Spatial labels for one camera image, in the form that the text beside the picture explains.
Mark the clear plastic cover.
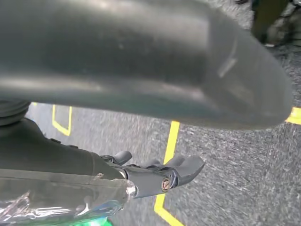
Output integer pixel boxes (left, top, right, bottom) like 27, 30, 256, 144
0, 169, 137, 226

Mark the yellow floor tape square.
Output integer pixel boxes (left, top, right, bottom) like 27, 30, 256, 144
154, 107, 301, 226
51, 104, 72, 137

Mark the black ribbed robot foot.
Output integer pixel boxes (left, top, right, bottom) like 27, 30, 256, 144
250, 0, 301, 48

